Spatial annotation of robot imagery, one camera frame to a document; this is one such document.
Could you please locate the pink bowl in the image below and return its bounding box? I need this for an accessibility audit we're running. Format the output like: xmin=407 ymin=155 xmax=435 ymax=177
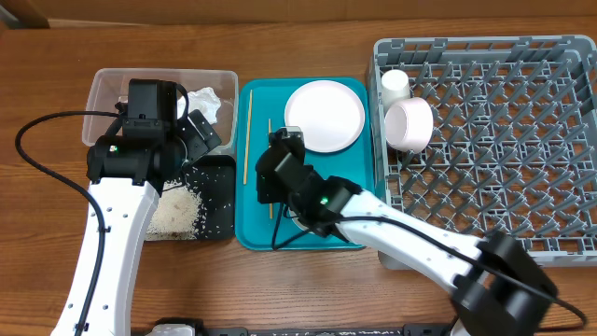
xmin=384 ymin=97 xmax=434 ymax=153

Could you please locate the white paper cup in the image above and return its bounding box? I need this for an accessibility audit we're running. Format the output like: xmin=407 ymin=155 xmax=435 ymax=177
xmin=382 ymin=69 xmax=410 ymax=111

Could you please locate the white grey bowl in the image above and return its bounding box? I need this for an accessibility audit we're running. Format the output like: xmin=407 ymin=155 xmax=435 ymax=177
xmin=287 ymin=208 xmax=308 ymax=231

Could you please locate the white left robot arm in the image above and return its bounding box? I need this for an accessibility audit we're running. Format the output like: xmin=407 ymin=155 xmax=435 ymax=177
xmin=52 ymin=78 xmax=221 ymax=335

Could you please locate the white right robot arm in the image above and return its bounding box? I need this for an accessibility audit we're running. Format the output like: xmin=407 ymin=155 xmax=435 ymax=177
xmin=256 ymin=129 xmax=558 ymax=336

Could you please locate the black food waste tray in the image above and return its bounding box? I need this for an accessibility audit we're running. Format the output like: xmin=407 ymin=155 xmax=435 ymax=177
xmin=145 ymin=153 xmax=237 ymax=242

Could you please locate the grey dishwasher rack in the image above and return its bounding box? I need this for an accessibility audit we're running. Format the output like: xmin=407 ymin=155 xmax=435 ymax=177
xmin=367 ymin=35 xmax=596 ymax=267

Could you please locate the right wooden chopstick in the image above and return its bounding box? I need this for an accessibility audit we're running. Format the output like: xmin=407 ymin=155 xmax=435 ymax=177
xmin=268 ymin=119 xmax=273 ymax=219

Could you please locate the wooden chopstick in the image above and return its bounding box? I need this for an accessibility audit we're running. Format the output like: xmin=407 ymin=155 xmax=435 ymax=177
xmin=243 ymin=90 xmax=254 ymax=185
xmin=268 ymin=119 xmax=273 ymax=219

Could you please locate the teal plastic tray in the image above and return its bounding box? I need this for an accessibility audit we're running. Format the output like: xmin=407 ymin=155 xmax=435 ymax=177
xmin=235 ymin=77 xmax=374 ymax=251

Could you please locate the white pink plate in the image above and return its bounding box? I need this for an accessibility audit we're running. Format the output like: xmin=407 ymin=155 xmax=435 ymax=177
xmin=284 ymin=80 xmax=366 ymax=153

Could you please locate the left wooden chopstick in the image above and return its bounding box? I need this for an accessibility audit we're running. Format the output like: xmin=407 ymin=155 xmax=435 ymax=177
xmin=243 ymin=90 xmax=254 ymax=185

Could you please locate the crumpled white napkin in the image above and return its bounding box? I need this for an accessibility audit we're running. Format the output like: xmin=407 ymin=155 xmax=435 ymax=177
xmin=177 ymin=87 xmax=221 ymax=124

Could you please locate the pile of rice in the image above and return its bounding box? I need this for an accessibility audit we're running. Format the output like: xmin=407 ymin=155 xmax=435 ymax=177
xmin=146 ymin=162 xmax=234 ymax=240

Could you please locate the clear plastic bin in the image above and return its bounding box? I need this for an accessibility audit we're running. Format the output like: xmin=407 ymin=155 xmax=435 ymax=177
xmin=86 ymin=68 xmax=239 ymax=156

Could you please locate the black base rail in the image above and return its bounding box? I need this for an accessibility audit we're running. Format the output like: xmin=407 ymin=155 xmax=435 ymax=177
xmin=131 ymin=317 xmax=467 ymax=336

